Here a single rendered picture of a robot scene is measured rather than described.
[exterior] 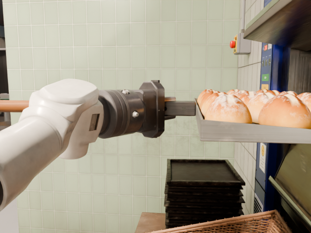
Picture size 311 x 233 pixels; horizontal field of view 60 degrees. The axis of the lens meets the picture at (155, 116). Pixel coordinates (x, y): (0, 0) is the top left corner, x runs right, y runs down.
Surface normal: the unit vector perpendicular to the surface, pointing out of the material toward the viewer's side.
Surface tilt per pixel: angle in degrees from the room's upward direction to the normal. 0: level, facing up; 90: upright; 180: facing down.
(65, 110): 68
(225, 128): 89
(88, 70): 90
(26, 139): 41
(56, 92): 20
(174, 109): 89
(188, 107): 89
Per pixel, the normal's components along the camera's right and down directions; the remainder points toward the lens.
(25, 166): 0.97, -0.11
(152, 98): 0.74, 0.07
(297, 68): -0.12, 0.13
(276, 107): -0.80, -0.52
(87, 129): 0.69, 0.42
